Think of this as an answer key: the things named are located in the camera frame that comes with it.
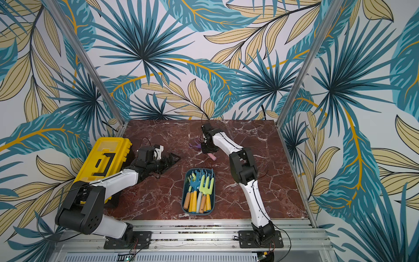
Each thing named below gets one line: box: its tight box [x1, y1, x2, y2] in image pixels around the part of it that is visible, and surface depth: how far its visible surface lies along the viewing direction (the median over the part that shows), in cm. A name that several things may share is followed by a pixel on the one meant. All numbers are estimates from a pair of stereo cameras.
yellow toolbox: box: [70, 137, 133, 191], surface depth 83 cm
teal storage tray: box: [181, 168, 216, 216], surface depth 83 cm
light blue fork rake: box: [195, 191, 203, 213], surface depth 82 cm
